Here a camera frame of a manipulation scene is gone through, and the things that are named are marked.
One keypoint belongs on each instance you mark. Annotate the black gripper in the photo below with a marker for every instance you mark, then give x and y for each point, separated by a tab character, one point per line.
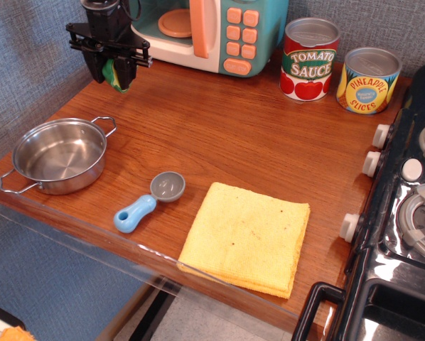
107	34

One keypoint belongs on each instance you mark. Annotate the green toy pepper slice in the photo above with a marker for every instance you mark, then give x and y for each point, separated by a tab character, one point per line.
110	76

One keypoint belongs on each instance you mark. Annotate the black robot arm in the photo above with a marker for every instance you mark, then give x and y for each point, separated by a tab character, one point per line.
99	3

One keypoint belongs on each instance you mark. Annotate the orange microwave turntable plate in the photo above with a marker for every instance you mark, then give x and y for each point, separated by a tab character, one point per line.
176	23

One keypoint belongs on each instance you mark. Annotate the teal toy microwave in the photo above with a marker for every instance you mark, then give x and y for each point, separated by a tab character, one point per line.
235	38

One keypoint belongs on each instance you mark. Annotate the small steel pot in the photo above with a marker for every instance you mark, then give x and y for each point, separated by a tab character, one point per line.
62	156

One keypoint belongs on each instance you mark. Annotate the blue grey toy scoop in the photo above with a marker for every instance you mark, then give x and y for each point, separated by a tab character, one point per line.
165	187

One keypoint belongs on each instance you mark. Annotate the tomato sauce can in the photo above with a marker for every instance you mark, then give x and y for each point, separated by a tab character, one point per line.
310	49

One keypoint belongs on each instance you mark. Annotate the yellow folded cloth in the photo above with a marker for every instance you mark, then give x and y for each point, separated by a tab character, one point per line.
246	239

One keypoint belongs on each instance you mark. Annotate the pineapple slices can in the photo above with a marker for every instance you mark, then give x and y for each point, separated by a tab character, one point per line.
367	80

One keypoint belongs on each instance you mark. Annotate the white stove knob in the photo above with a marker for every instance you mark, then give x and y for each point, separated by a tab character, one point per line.
380	135
349	226
370	164

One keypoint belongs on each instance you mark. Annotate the black toy stove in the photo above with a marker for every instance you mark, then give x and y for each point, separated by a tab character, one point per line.
384	293

